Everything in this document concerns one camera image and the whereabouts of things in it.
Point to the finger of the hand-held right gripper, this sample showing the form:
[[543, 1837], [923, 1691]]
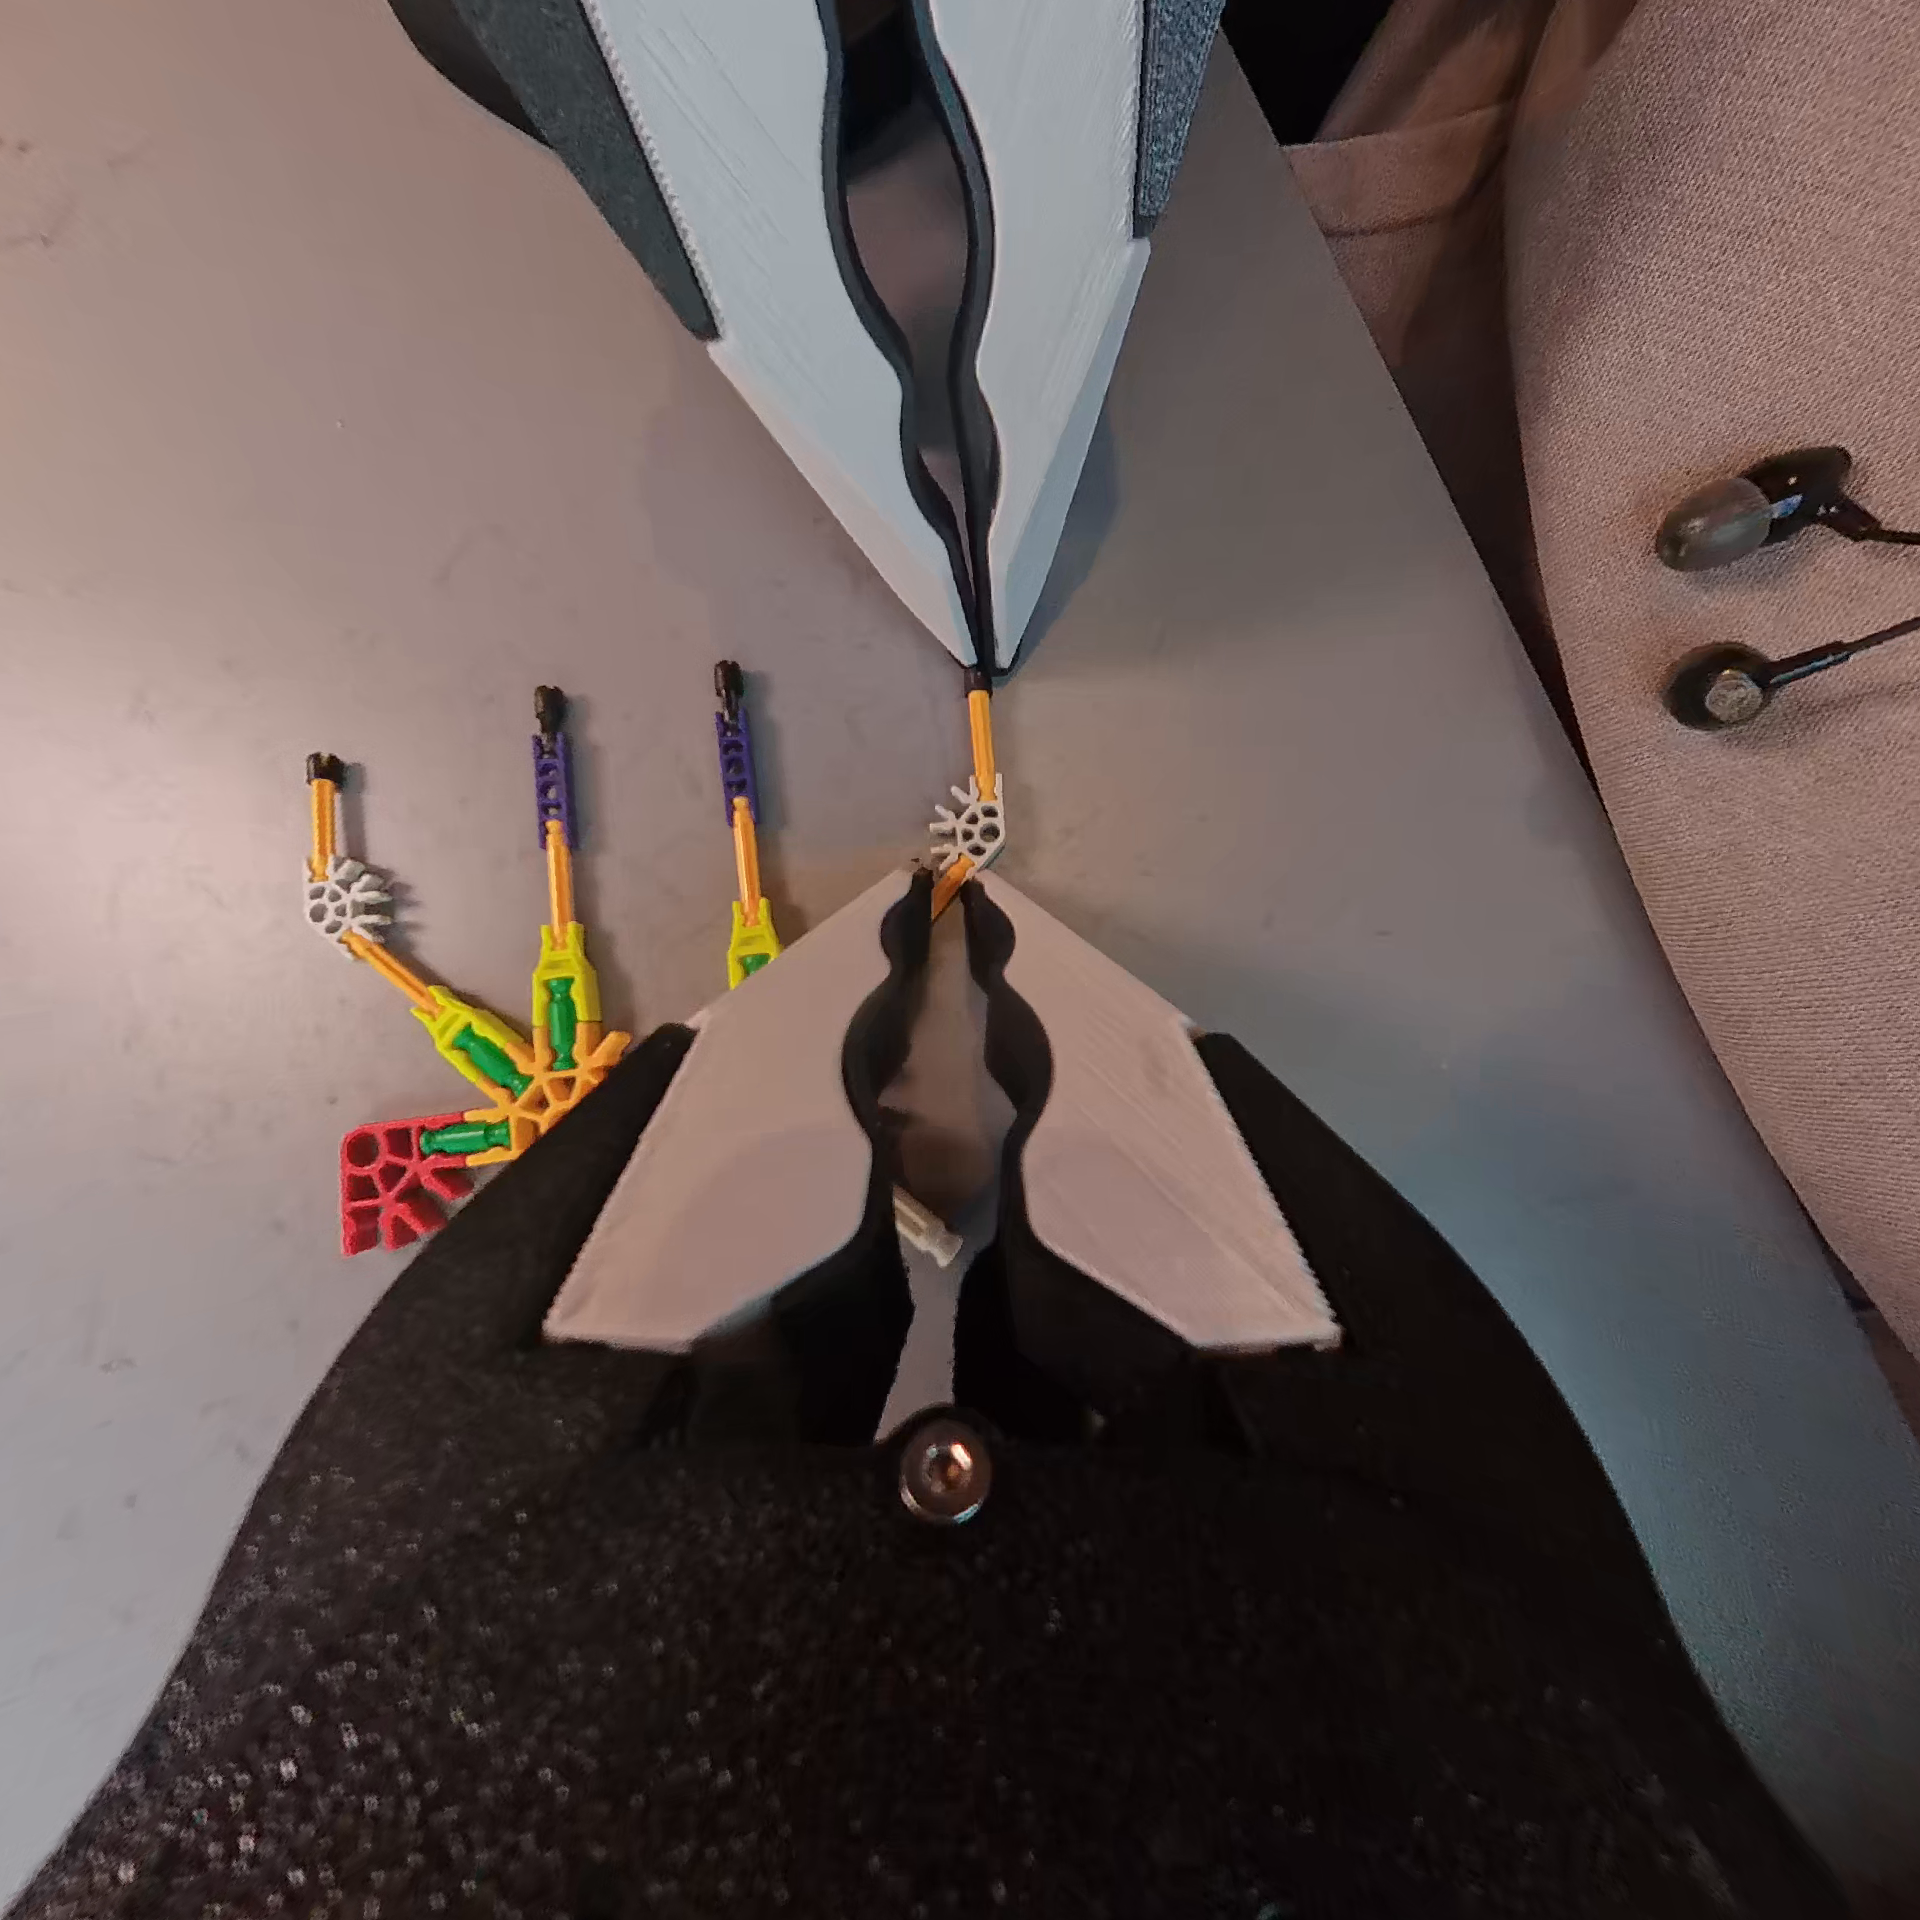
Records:
[[735, 195], [1067, 181]]

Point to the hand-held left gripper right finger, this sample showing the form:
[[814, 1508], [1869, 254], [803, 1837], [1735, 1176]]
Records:
[[1172, 1172]]

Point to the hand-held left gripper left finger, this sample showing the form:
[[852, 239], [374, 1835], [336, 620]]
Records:
[[721, 1172]]

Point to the colourful rod-and-connector toy animal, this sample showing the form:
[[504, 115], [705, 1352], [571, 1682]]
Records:
[[558, 998]]

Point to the black earbud with logo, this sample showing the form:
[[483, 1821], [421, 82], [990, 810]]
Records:
[[1725, 691]]

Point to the black earbud with clear tip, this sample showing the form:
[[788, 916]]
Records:
[[1741, 511]]

